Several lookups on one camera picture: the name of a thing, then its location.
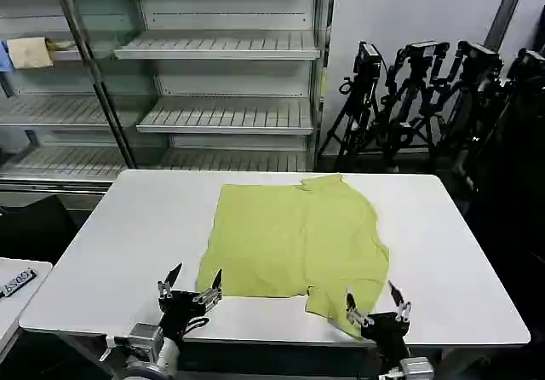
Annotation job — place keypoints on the yellowish crumpled cloth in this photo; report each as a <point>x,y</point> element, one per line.
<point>59,44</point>

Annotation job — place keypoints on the small white side table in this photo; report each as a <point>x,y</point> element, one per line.
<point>21,307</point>

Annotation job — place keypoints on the black camera tripod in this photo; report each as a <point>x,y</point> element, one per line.
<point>472,90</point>
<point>526,111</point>
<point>362,99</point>
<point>415,94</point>

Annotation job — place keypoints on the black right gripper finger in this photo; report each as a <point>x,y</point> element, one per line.
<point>399,301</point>
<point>355,309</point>

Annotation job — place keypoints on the glass-sided shelf rack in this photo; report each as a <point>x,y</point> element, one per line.
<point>38,111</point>

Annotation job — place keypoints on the dark slanted wall beam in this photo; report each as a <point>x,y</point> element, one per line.
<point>506,11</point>

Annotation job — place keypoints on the black label plate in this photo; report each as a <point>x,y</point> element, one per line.
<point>17,281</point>

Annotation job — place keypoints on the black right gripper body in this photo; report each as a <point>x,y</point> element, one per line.
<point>385,333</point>

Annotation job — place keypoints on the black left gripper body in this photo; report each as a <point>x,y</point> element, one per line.
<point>181,312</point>

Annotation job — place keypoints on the grey metal shelf unit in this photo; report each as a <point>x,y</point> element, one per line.
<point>230,77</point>

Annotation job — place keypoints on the yellow-green t-shirt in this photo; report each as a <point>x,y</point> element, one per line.
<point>294,243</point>

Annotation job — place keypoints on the blue cloth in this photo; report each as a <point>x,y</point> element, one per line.
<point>4,58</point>

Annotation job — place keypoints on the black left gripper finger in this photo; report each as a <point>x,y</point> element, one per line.
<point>170,278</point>
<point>213,288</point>

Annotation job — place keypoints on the beige folded cloth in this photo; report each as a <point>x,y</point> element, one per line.
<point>30,53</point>

